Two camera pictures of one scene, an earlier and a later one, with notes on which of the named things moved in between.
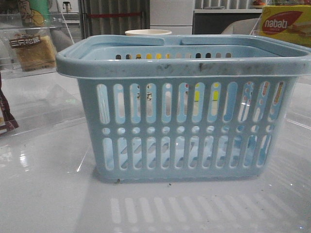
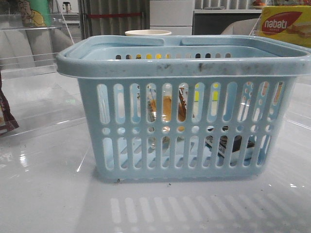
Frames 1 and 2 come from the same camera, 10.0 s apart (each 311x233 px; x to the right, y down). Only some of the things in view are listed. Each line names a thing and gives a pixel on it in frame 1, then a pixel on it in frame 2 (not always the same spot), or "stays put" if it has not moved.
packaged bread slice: (35, 52) -> (166, 109)
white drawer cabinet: (176, 16) stays put
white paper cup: (147, 32) stays put
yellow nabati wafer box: (291, 23) stays put
